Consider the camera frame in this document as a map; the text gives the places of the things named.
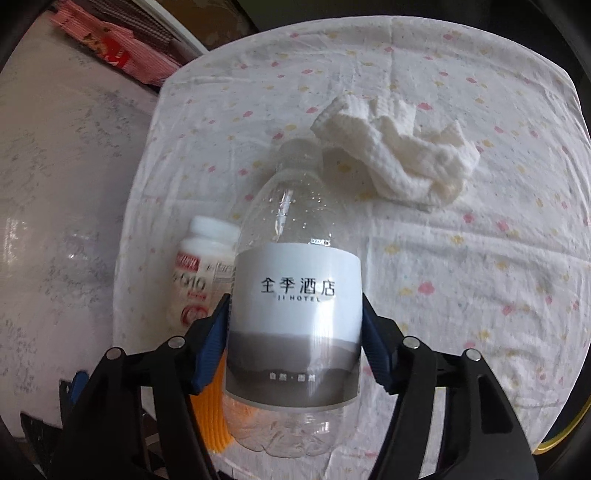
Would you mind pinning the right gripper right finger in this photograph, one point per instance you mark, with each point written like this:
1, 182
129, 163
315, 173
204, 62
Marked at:
482, 436

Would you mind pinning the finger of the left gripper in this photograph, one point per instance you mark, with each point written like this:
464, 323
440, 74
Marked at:
70, 391

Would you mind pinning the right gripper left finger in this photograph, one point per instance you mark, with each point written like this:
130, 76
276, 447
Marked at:
102, 438

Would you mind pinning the orange foam net sleeve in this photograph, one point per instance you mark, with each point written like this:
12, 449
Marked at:
208, 411

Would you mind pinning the white supplement bottle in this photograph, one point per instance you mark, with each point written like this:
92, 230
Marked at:
202, 270

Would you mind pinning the clear plastic water bottle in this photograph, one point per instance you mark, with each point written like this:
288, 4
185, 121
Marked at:
292, 364

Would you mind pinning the white paper towel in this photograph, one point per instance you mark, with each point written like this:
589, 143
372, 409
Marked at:
408, 164

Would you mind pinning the yellow rimmed blue trash bin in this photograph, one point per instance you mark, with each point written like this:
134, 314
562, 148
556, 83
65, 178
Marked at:
570, 416

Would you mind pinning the white floral tablecloth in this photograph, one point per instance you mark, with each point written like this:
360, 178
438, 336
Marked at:
505, 269

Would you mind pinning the red checkered apron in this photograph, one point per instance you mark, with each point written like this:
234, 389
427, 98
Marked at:
124, 36

